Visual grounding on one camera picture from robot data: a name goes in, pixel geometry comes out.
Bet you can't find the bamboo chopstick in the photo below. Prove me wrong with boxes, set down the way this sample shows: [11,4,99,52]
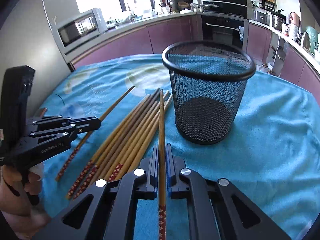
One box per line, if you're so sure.
[66,88,160,200]
[158,90,166,239]
[116,91,169,180]
[66,94,150,200]
[87,99,158,186]
[96,90,161,181]
[104,101,159,182]
[55,85,135,181]

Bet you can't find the black mesh utensil holder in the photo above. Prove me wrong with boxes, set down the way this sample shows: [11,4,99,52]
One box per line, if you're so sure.
[162,41,256,145]

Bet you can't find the purple kitchen cabinets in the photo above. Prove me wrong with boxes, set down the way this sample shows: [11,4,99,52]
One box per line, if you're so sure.
[71,14,319,100]

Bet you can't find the person's left hand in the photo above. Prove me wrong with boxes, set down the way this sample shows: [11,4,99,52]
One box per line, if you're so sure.
[1,166,52,239]

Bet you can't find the wooden chair back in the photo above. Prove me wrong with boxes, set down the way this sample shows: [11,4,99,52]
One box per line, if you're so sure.
[35,107,48,117]

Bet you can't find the blue floral tablecloth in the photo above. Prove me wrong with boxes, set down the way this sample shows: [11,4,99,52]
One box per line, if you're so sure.
[40,54,319,239]

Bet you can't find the silver microwave oven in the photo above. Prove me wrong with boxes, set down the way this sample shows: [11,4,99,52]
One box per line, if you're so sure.
[52,8,107,55]

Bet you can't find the silver refrigerator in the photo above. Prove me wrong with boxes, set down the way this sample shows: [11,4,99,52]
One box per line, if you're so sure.
[1,0,79,116]

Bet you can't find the black built-in oven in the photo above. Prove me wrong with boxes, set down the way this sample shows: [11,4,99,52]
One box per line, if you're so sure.
[201,14,248,51]

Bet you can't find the black range hood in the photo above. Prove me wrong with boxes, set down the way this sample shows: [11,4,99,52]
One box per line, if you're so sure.
[202,0,247,19]

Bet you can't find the steel stock pot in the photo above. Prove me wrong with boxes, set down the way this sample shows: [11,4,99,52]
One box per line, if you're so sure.
[271,14,286,32]

